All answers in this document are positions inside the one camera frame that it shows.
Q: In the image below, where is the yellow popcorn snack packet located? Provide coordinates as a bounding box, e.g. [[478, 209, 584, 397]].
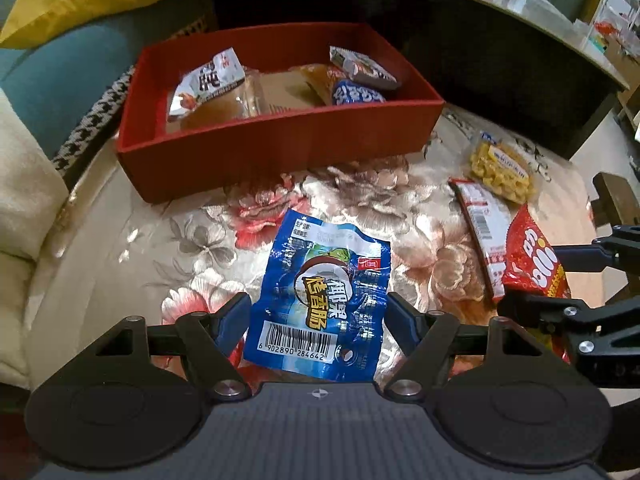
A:
[[469, 131, 536, 205]]

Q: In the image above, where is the teal sofa cushion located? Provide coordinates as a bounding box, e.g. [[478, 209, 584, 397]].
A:
[[1, 13, 162, 158]]

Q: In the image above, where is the small white red packet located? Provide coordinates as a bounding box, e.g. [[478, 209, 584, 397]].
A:
[[329, 46, 401, 90]]

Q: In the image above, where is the red cardboard box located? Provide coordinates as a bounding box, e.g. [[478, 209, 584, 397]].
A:
[[116, 23, 444, 204]]

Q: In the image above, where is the blue coconut snack packet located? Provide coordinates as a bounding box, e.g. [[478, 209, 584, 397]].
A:
[[243, 210, 392, 382]]

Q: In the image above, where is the red Trolli gummy packet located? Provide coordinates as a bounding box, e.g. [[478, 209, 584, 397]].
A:
[[502, 205, 572, 299]]

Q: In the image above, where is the red white striped packet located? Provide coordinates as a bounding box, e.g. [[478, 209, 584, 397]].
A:
[[449, 179, 511, 304]]

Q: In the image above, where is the cream blanket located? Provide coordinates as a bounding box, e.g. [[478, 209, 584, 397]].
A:
[[1, 96, 68, 389]]

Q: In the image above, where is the houndstooth fabric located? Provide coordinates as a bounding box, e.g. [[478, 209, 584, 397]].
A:
[[51, 65, 136, 179]]

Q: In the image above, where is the floral satin tablecloth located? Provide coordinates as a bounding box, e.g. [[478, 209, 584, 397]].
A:
[[25, 107, 596, 387]]

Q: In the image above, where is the clear brown pastry packet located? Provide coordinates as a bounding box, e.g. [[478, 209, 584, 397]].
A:
[[295, 64, 386, 105]]

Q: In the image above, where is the white rice cracker packet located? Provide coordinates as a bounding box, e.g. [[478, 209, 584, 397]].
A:
[[180, 70, 270, 130]]

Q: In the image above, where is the white duck snack packet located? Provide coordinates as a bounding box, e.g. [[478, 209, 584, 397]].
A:
[[167, 48, 246, 122]]

